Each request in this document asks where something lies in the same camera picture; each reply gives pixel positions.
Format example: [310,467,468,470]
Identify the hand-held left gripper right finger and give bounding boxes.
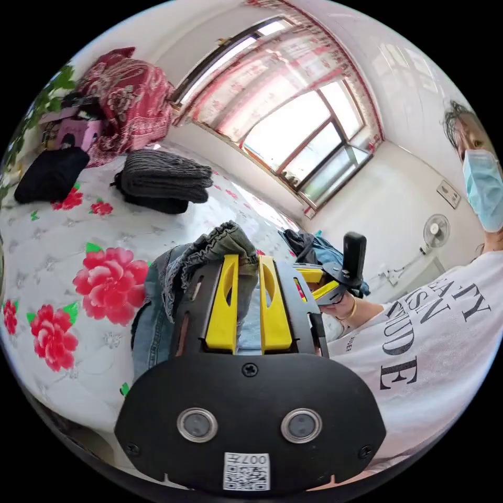
[257,255,293,352]

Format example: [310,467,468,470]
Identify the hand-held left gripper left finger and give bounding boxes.
[204,254,239,351]

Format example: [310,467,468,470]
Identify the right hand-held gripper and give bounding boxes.
[293,265,364,307]

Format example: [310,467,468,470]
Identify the light blue jeans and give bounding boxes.
[132,221,265,384]

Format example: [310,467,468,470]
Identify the person's right forearm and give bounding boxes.
[341,295,388,330]

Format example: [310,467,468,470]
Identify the person's right hand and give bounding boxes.
[320,292,356,332]

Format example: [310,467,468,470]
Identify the pile of blue clothes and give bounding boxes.
[278,229,371,298]

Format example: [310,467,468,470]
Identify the person's body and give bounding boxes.
[325,100,503,474]

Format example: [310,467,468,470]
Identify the pile of grey knit clothes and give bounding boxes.
[111,149,215,215]

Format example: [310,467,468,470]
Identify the window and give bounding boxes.
[172,16,376,213]

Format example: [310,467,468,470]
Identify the bed with floral sheet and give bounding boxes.
[0,141,329,447]

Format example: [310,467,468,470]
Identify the red and white lace curtain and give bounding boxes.
[188,0,385,144]

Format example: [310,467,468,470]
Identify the black folded sweater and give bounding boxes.
[14,147,91,205]

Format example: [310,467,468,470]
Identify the red floral folded quilt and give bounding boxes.
[75,47,178,168]

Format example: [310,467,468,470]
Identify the pink carton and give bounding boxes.
[38,108,104,152]

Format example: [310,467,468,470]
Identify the green leafy plant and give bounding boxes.
[0,64,76,205]

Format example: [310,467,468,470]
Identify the white wall fan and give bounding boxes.
[418,213,451,257]

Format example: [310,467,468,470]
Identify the white wall socket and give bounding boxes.
[436,179,462,210]

